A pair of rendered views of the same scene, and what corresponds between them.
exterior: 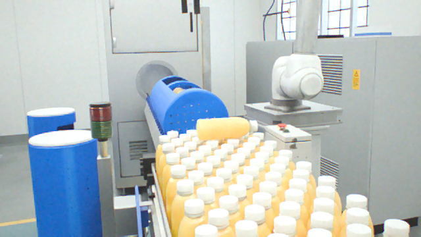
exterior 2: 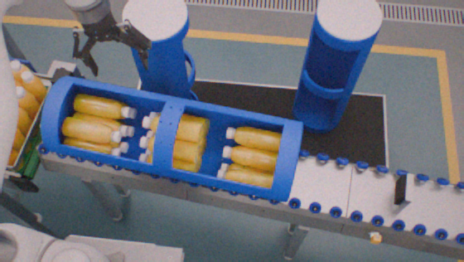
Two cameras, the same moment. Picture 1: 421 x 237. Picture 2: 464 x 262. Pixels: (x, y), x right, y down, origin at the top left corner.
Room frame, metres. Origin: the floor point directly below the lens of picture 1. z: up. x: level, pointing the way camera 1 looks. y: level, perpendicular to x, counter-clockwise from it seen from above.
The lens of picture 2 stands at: (2.58, -0.44, 2.62)
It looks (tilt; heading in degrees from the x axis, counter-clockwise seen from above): 64 degrees down; 115
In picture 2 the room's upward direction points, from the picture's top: straight up
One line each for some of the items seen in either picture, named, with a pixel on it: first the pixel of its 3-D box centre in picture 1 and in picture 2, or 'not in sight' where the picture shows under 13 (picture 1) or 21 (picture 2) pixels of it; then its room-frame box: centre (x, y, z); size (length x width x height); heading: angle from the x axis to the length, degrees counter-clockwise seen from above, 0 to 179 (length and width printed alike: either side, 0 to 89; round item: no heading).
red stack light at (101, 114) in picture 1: (100, 112); not in sight; (1.15, 0.31, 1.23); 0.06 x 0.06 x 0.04
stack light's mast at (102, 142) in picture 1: (102, 130); not in sight; (1.15, 0.31, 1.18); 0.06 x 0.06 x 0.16
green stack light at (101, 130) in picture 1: (101, 128); not in sight; (1.15, 0.31, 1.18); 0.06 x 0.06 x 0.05
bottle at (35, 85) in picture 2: not in sight; (36, 89); (1.46, 0.14, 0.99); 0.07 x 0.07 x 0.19
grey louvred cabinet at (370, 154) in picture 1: (314, 114); not in sight; (3.85, -1.02, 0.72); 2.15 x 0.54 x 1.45; 18
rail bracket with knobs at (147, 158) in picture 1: (152, 167); (64, 83); (1.52, 0.23, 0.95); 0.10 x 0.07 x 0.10; 101
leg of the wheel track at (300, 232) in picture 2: not in sight; (295, 240); (2.64, 0.18, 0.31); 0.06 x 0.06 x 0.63; 11
